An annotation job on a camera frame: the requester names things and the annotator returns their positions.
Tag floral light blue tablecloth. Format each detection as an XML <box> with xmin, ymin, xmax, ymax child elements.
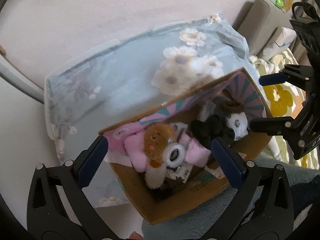
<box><xmin>44</xmin><ymin>13</ymin><xmax>263</xmax><ymax>208</ymax></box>

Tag black fluffy sock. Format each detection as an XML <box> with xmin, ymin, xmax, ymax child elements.
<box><xmin>190</xmin><ymin>114</ymin><xmax>235</xmax><ymax>150</ymax></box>

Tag brown cardboard box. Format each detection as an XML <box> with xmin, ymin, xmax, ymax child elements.
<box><xmin>99</xmin><ymin>68</ymin><xmax>271</xmax><ymax>225</ymax></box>

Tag yellow floral blanket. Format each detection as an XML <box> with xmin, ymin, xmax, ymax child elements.
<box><xmin>249</xmin><ymin>48</ymin><xmax>319</xmax><ymax>170</ymax></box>

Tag panda pattern rug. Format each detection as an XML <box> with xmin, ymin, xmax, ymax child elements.
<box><xmin>141</xmin><ymin>154</ymin><xmax>320</xmax><ymax>240</ymax></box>

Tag grey sofa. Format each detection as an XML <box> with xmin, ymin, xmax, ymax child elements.
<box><xmin>237</xmin><ymin>0</ymin><xmax>297</xmax><ymax>60</ymax></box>

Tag clear plastic package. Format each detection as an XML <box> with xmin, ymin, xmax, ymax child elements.
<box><xmin>197</xmin><ymin>100</ymin><xmax>216</xmax><ymax>122</ymax></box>

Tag clear tape roll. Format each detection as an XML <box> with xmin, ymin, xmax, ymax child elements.
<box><xmin>163</xmin><ymin>143</ymin><xmax>185</xmax><ymax>168</ymax></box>

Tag brown bear plush slipper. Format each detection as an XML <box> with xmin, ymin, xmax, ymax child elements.
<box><xmin>144</xmin><ymin>122</ymin><xmax>176</xmax><ymax>189</ymax></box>

